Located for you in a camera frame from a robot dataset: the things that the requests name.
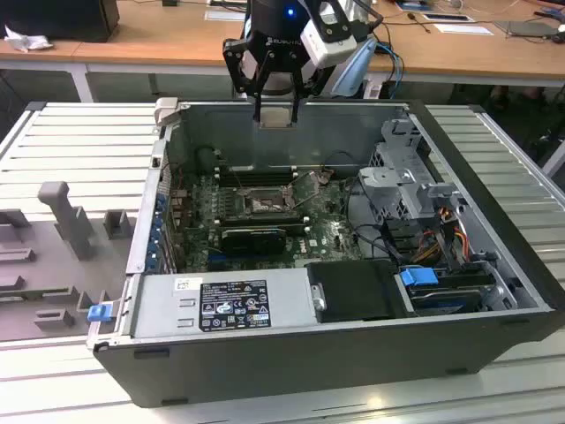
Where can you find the black graphics card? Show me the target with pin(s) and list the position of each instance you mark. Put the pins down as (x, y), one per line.
(251, 240)

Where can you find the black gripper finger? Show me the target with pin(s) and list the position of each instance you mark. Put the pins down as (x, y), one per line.
(300, 84)
(236, 66)

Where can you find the grey power supply unit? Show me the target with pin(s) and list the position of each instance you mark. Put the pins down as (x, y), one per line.
(159, 305)

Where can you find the grey case hinge latch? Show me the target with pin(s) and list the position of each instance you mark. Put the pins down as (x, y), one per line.
(167, 110)

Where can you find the silver CPU plate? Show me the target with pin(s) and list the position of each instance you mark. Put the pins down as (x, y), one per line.
(276, 119)

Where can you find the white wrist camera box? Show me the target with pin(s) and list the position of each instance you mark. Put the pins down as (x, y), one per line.
(329, 50)

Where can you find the blue case latch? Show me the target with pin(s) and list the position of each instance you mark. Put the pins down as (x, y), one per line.
(99, 313)

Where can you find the green motherboard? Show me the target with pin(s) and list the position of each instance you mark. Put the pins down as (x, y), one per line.
(326, 234)

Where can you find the black plastic shroud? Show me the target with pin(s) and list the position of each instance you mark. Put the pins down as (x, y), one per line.
(353, 287)

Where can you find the person's legs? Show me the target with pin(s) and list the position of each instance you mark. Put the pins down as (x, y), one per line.
(501, 95)

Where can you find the CPU socket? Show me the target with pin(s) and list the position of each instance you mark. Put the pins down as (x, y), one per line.
(260, 203)

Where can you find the grey parts rack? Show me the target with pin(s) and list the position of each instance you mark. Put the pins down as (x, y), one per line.
(66, 247)

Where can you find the silver drive cage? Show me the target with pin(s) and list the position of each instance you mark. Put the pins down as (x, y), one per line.
(397, 185)

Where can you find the hard disk in blue carrier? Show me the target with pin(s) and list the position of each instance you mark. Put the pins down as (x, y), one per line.
(441, 291)

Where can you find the black open PC case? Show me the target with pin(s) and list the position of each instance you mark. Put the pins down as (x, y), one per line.
(309, 366)

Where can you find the crumpled white paper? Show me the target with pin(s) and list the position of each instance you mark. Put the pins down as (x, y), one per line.
(26, 40)

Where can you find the wooden desk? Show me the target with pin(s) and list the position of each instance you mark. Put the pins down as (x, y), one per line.
(167, 40)

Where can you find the black box on desk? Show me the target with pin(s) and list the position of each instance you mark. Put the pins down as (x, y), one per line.
(57, 17)

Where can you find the dark laptop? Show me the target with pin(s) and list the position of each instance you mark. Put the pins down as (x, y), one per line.
(525, 28)

